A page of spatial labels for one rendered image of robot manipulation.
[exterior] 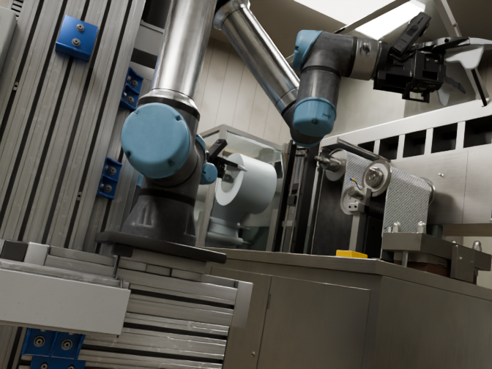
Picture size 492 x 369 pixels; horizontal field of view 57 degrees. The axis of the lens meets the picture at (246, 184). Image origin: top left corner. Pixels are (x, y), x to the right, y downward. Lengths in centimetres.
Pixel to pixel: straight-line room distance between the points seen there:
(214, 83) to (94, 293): 460
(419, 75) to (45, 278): 70
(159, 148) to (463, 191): 145
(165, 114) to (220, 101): 442
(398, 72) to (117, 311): 63
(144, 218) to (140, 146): 18
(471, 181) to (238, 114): 362
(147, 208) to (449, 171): 143
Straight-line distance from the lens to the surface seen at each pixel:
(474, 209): 195
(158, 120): 79
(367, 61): 88
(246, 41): 102
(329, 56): 87
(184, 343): 92
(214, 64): 532
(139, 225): 89
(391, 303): 140
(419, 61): 90
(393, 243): 165
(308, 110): 82
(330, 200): 209
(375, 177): 180
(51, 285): 74
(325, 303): 151
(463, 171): 202
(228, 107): 521
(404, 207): 184
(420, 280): 149
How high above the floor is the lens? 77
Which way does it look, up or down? 12 degrees up
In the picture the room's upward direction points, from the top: 10 degrees clockwise
